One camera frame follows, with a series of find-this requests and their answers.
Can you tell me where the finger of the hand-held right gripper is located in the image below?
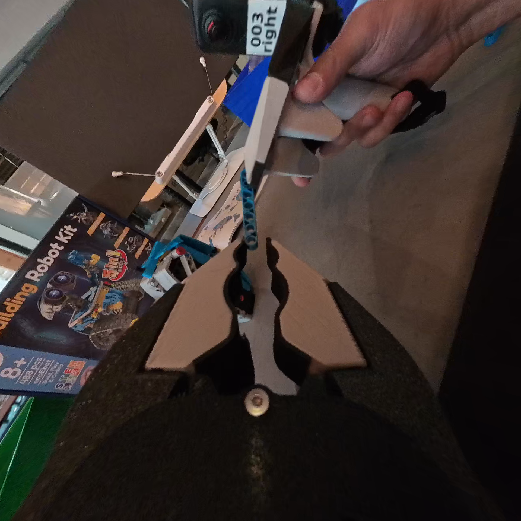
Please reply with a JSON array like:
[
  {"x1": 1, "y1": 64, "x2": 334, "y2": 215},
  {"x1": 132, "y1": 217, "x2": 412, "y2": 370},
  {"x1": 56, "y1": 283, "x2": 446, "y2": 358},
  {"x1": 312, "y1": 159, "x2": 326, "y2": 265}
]
[{"x1": 243, "y1": 77, "x2": 292, "y2": 188}]

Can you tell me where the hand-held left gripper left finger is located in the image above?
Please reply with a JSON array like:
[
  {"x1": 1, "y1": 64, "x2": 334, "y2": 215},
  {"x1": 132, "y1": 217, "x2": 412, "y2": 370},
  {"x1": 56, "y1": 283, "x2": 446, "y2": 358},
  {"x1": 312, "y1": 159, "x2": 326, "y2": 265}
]
[{"x1": 144, "y1": 239, "x2": 248, "y2": 373}]

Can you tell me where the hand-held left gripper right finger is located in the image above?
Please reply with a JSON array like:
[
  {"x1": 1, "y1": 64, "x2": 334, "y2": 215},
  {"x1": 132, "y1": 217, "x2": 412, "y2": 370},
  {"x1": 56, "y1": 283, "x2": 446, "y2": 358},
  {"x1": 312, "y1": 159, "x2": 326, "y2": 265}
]
[{"x1": 266, "y1": 238, "x2": 368, "y2": 370}]

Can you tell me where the blue grey toy robot model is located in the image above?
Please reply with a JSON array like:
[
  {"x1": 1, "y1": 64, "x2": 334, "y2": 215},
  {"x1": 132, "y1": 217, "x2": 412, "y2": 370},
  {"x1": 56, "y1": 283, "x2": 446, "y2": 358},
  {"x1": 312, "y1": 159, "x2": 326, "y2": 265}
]
[{"x1": 140, "y1": 235, "x2": 258, "y2": 324}]

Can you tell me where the teal long holed beam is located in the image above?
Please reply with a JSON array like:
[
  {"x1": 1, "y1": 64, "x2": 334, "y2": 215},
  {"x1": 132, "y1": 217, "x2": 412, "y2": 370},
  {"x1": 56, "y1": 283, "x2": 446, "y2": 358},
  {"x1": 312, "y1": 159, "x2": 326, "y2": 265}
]
[{"x1": 239, "y1": 168, "x2": 261, "y2": 250}]

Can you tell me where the white desk lamp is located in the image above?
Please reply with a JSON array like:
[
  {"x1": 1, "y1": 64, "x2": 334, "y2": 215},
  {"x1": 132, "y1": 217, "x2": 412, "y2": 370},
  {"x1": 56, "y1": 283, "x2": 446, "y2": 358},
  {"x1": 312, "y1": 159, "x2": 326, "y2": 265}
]
[{"x1": 112, "y1": 56, "x2": 250, "y2": 218}]

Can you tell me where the person's right hand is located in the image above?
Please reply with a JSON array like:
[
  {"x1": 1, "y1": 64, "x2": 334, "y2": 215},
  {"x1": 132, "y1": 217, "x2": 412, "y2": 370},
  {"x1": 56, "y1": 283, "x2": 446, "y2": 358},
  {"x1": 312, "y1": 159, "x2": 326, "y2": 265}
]
[{"x1": 291, "y1": 0, "x2": 521, "y2": 189}]

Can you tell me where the blue storage bin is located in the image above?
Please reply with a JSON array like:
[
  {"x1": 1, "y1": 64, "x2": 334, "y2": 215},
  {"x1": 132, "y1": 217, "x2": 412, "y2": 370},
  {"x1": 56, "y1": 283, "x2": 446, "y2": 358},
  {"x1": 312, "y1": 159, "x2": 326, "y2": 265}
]
[{"x1": 223, "y1": 0, "x2": 367, "y2": 128}]

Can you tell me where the folded instruction booklet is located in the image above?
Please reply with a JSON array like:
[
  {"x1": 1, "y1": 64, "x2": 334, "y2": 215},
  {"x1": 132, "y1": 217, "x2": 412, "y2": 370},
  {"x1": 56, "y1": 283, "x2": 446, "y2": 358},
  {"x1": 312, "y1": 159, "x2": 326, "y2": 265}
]
[{"x1": 195, "y1": 181, "x2": 247, "y2": 250}]

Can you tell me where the dark blue toy kit box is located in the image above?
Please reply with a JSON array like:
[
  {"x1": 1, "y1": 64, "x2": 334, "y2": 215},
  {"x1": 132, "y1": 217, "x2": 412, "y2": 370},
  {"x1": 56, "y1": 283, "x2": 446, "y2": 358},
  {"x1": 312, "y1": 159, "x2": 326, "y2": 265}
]
[{"x1": 0, "y1": 195, "x2": 159, "y2": 396}]

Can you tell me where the dark panel board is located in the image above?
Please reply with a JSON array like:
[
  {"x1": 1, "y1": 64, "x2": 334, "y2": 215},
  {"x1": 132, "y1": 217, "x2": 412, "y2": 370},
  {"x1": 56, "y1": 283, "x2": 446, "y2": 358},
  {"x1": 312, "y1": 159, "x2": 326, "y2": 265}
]
[{"x1": 0, "y1": 0, "x2": 241, "y2": 220}]

